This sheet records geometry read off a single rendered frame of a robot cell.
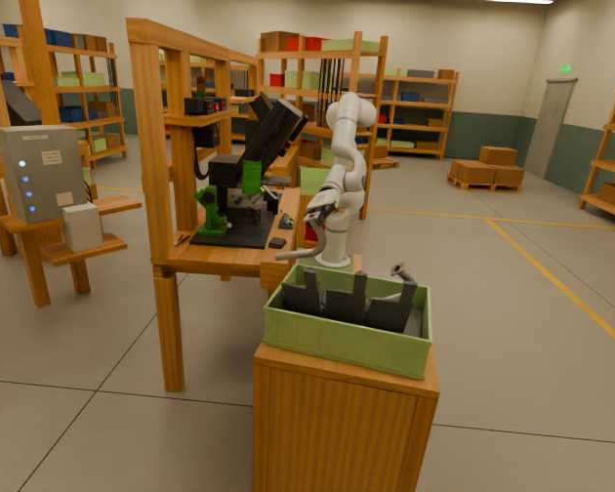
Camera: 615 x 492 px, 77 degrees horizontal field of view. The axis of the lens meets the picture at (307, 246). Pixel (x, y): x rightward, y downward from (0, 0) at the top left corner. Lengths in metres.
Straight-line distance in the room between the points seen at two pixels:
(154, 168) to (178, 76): 0.55
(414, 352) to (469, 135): 10.83
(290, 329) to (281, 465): 0.64
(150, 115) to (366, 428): 1.57
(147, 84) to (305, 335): 1.24
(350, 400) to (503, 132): 11.23
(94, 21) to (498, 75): 10.76
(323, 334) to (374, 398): 0.30
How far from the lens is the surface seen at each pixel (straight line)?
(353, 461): 1.78
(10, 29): 7.66
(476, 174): 8.19
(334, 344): 1.48
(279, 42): 6.33
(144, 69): 1.91
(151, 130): 1.92
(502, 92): 12.22
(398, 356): 1.47
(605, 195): 7.99
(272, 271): 1.98
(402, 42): 11.55
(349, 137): 1.58
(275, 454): 1.85
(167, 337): 2.34
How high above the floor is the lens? 1.75
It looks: 23 degrees down
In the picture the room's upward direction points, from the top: 4 degrees clockwise
